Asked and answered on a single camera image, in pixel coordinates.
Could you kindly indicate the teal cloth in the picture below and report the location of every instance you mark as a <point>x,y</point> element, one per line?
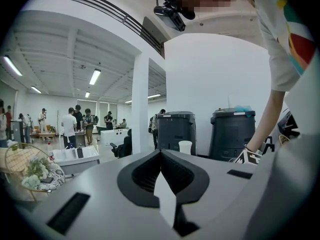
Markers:
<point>242,108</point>

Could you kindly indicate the black head-mounted camera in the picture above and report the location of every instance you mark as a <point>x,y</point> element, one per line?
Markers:
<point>172,14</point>

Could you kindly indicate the white flower bunch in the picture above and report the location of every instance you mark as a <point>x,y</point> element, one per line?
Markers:
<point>35,171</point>

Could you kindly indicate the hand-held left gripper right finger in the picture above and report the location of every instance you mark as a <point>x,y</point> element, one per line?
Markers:
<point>225,196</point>

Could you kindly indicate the person's right forearm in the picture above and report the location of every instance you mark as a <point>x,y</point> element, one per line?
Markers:
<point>267,119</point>

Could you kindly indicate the small phone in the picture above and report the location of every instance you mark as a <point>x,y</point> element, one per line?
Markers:
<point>47,180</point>

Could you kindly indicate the black office chair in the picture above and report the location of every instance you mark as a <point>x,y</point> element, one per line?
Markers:
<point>123,146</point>

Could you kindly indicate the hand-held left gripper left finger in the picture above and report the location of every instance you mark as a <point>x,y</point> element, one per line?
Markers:
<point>100,196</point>

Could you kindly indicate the black balcony railing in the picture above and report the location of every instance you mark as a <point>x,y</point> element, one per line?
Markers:
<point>112,11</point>

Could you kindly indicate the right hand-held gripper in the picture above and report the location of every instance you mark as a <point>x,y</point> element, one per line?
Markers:
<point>251,158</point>

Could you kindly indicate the dark blue machine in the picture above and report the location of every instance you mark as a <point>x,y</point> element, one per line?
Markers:
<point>176,131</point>
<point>231,134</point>

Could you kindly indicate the person's white patterned shirt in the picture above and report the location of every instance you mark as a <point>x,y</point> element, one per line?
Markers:
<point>275,46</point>

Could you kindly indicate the black and white patterned cushion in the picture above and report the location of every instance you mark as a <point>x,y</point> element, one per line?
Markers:
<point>58,176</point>

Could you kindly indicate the white vase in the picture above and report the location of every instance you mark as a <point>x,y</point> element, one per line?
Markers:
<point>185,147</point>

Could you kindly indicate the ceiling tube light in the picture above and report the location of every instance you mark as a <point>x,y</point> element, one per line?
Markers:
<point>36,89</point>
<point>87,94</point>
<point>154,96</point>
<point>95,76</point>
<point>12,65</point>

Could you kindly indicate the low wooden table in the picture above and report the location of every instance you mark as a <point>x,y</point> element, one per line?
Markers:
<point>47,134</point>

